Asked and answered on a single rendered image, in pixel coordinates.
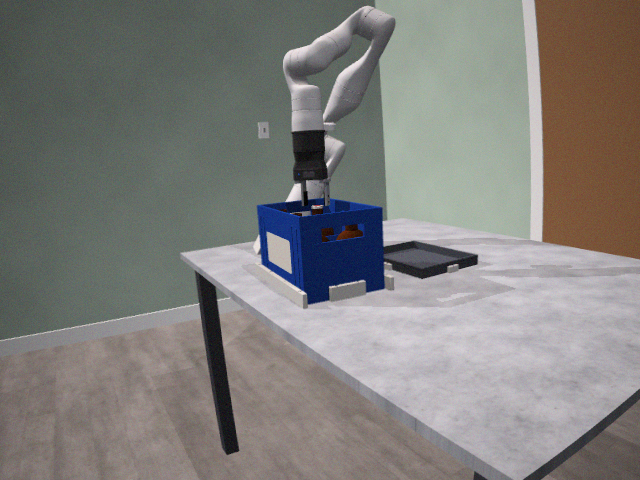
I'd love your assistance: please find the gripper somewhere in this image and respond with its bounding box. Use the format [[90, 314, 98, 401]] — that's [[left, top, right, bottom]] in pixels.
[[291, 109, 335, 206]]

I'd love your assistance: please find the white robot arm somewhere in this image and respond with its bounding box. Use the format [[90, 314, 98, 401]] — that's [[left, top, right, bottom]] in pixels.
[[283, 6, 396, 178]]

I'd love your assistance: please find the blue bottle crate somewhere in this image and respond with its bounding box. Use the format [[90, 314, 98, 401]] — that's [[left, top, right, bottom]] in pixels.
[[257, 198, 385, 305]]

